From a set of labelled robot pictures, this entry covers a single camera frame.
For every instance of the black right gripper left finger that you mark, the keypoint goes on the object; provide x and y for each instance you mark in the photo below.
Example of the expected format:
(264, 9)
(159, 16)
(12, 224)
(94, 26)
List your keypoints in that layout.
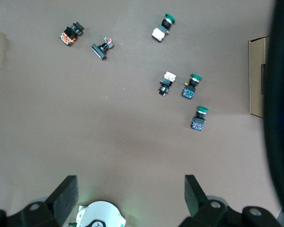
(61, 201)

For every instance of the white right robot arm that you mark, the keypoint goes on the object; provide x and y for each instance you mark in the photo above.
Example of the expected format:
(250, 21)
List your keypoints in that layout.
(101, 215)

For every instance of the brown cardboard box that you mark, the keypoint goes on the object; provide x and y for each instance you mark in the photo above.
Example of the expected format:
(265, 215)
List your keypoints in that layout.
(256, 75)

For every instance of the black selector switch tan block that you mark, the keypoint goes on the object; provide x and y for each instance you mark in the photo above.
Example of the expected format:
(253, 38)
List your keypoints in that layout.
(166, 84)

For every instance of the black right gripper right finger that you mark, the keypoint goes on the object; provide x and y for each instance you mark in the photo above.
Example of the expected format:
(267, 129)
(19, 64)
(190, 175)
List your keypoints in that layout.
(198, 201)

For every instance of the black square pushbutton switch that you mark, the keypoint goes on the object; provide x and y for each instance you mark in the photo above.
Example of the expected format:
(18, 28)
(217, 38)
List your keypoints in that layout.
(101, 50)

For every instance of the black selector switch orange block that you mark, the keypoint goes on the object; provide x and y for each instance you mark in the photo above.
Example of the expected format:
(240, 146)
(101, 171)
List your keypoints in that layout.
(71, 34)

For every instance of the green mushroom pushbutton switch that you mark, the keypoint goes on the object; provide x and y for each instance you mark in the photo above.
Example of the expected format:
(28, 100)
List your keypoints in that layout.
(199, 118)
(191, 86)
(162, 28)

